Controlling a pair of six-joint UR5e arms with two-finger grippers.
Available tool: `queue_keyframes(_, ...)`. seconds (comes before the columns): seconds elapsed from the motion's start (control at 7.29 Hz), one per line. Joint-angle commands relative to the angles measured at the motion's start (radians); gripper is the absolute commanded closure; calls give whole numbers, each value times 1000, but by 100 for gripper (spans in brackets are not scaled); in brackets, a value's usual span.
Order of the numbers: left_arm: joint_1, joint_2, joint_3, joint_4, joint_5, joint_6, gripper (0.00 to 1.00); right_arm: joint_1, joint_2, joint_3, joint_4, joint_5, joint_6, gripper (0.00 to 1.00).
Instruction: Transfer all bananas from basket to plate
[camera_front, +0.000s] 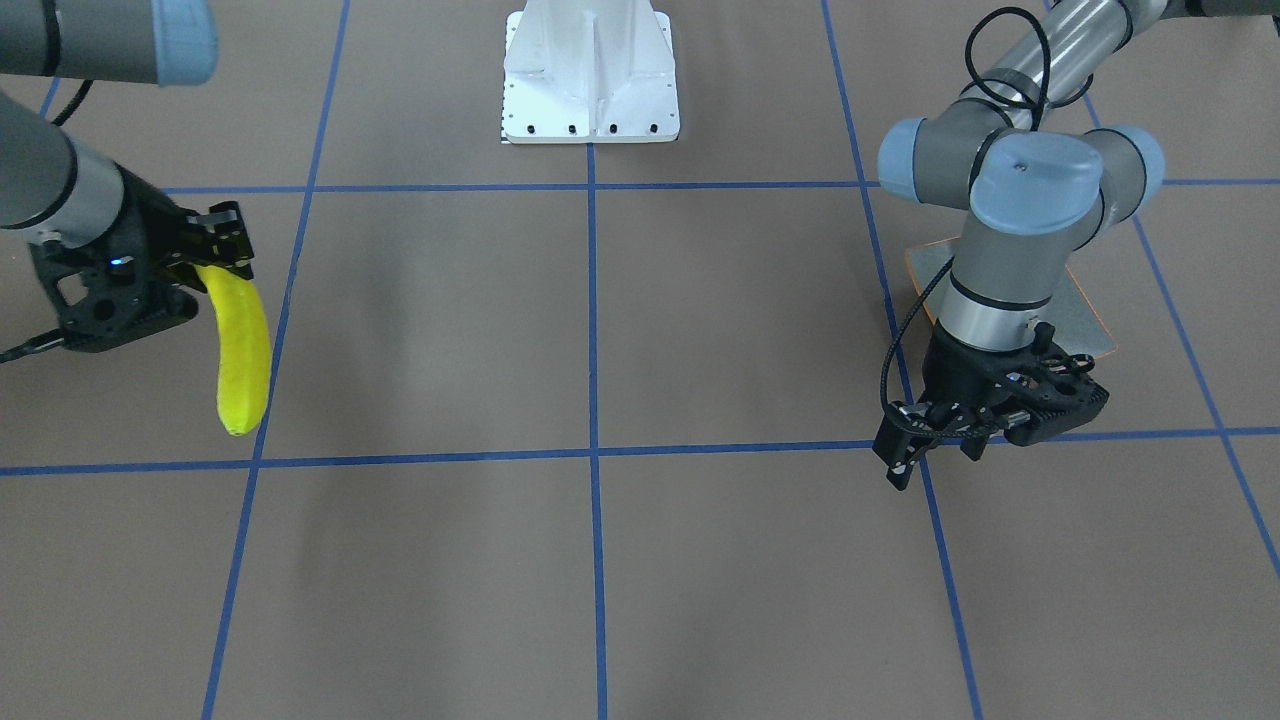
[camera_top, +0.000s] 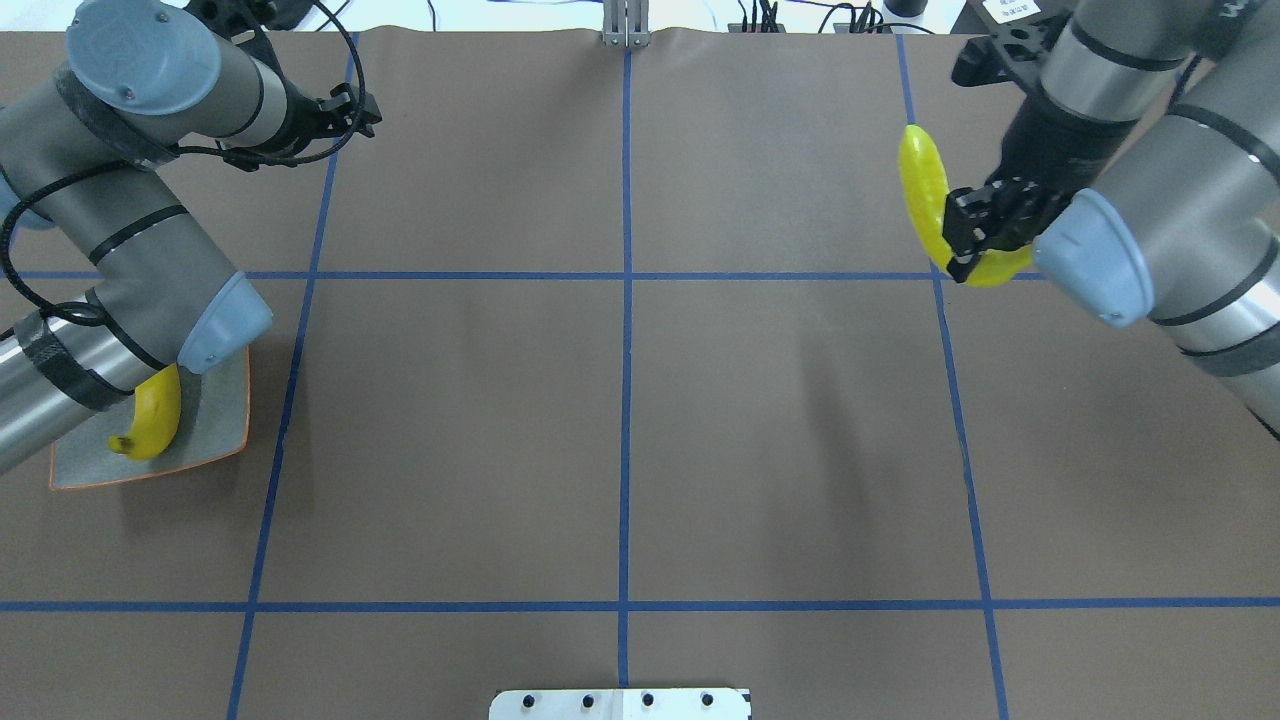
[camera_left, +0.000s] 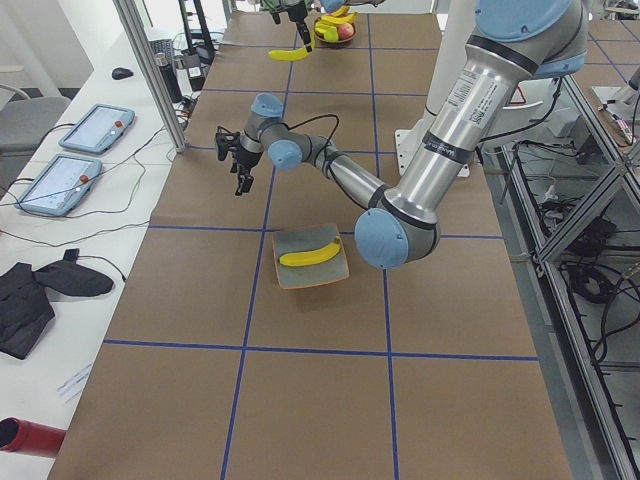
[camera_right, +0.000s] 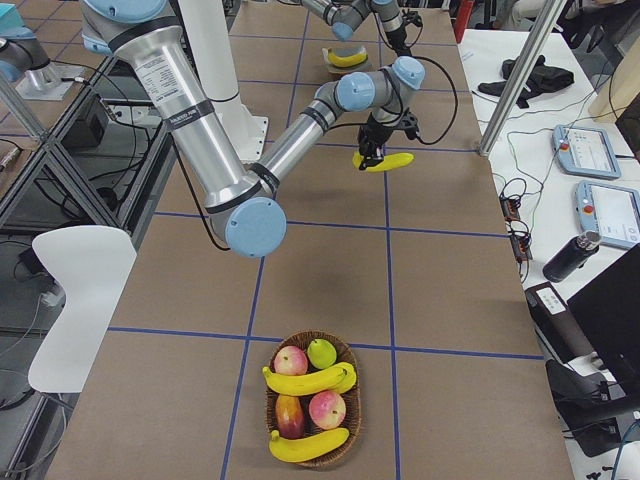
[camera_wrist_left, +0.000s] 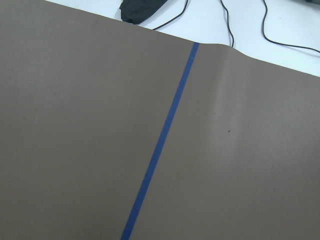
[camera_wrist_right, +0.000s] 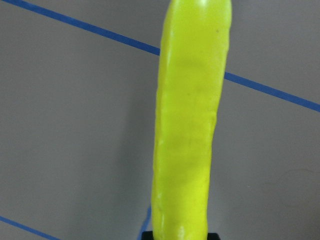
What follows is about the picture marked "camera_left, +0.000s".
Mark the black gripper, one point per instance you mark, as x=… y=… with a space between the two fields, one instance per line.
x=246 y=160
x=300 y=26

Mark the yellow banana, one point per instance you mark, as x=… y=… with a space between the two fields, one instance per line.
x=311 y=257
x=290 y=55

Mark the fruit basket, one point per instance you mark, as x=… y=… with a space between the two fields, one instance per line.
x=335 y=30

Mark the grey square plate orange rim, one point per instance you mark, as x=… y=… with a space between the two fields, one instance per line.
x=303 y=239

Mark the black bottle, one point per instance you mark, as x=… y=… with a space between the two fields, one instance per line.
x=169 y=77

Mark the teach pendant far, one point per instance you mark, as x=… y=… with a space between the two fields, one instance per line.
x=98 y=130

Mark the teach pendant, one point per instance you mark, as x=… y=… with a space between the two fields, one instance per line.
x=60 y=186
x=98 y=130

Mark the black computer mouse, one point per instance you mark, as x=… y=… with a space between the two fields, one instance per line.
x=121 y=73

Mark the teach pendant near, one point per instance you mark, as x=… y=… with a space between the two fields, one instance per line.
x=60 y=186

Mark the black cloth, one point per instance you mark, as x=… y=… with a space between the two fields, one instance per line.
x=25 y=307

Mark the red cylinder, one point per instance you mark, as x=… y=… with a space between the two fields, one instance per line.
x=30 y=438

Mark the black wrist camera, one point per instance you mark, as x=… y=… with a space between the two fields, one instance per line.
x=226 y=142

